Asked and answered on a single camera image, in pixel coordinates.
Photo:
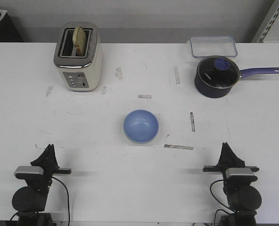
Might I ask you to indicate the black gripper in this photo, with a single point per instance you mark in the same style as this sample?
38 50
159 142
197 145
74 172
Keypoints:
49 169
226 155

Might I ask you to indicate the blue bowl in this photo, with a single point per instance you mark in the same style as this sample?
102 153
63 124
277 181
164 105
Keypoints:
140 125

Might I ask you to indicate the green bowl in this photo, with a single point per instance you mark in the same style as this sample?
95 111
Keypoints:
140 143

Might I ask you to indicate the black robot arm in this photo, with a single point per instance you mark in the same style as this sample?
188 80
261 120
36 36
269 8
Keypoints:
30 201
243 199

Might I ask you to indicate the dark blue saucepan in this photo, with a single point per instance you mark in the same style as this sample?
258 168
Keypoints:
218 93

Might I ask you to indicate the glass pot lid blue knob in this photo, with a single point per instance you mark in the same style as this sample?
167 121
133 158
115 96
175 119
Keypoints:
218 72

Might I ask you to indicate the cream and chrome toaster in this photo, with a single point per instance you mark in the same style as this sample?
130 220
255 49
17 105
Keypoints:
80 73

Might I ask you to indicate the clear plastic container blue rim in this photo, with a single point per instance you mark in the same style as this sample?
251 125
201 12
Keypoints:
204 46

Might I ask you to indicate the toast slice in toaster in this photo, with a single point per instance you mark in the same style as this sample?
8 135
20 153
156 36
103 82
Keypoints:
79 41

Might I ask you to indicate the white slotted shelving rack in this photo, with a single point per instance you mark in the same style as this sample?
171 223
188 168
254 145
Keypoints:
268 31

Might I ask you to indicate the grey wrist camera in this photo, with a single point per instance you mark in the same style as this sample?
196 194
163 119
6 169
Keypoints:
245 174
28 172

